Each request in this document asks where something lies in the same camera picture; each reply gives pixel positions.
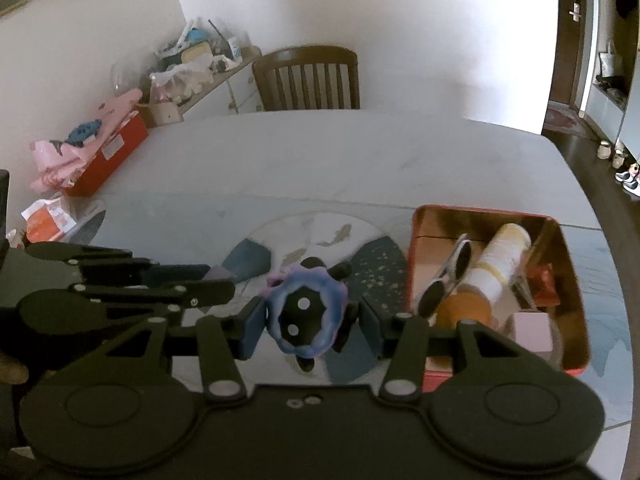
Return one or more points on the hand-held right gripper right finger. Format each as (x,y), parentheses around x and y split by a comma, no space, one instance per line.
(369,330)

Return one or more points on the red doormat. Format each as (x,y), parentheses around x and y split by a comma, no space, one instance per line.
(565,121)

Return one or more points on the red cardboard box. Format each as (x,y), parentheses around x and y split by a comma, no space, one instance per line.
(112,160)

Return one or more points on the person's left hand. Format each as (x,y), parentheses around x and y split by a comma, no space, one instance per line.
(12,371)

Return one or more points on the pink square block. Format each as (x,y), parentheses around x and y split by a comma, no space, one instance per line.
(532,332)

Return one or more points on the white and yellow bottle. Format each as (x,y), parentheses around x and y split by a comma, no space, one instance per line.
(500,260)

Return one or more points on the clear glass jar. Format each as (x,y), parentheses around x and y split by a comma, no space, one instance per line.
(118,79)

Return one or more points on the pair of shoes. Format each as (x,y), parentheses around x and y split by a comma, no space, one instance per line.
(629,180)

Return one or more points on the white round sunglasses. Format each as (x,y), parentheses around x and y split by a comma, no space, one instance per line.
(450,272)

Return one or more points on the clear plastic bag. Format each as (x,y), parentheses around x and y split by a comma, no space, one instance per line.
(175,82)

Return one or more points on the orange and white packet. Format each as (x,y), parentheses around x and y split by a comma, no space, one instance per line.
(47,220)

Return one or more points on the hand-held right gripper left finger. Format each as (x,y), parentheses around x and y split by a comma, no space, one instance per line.
(252,330)

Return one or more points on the orange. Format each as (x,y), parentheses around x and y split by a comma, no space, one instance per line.
(462,307)

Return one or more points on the small cardboard box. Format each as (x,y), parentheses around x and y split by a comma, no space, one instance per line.
(160,114)

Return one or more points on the red box with pink cloth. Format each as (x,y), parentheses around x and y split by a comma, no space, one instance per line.
(55,160)

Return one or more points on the blue fabric item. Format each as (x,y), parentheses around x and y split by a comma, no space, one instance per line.
(84,131)

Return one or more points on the red snack packet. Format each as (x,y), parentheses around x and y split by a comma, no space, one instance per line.
(542,285)

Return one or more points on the wooden chair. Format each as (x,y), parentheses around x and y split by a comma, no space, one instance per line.
(305,77)

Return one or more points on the white sideboard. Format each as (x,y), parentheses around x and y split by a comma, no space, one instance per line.
(235,90)

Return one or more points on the red tin box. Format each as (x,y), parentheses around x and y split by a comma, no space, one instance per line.
(570,280)

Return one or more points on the blue and black plush toy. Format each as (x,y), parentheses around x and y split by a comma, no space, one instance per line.
(305,312)

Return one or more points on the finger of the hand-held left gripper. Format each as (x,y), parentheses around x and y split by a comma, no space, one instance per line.
(150,300)
(150,272)

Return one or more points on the brown door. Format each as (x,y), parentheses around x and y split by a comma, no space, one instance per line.
(565,60)

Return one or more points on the hanging tote bag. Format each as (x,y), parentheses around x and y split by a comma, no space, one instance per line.
(611,62)

